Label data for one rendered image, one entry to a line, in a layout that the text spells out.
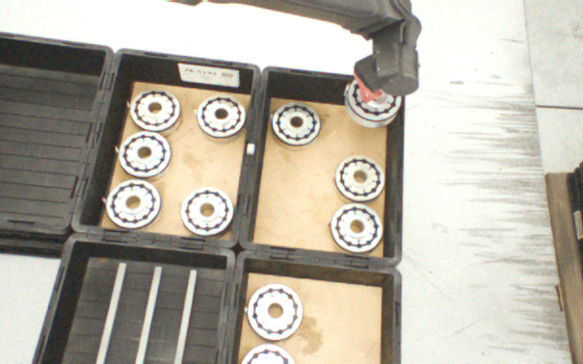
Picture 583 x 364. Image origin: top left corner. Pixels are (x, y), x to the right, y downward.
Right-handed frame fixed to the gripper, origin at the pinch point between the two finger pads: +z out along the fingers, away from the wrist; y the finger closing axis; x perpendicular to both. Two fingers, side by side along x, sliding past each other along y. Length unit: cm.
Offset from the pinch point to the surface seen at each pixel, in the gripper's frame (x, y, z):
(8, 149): 33, -64, 20
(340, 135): 2.3, -2.9, 18.1
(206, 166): 10.3, -31.6, 18.9
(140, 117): 25.6, -38.7, 16.4
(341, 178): -7.3, -9.6, 15.3
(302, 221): -10.2, -20.7, 18.5
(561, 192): -28, 79, 84
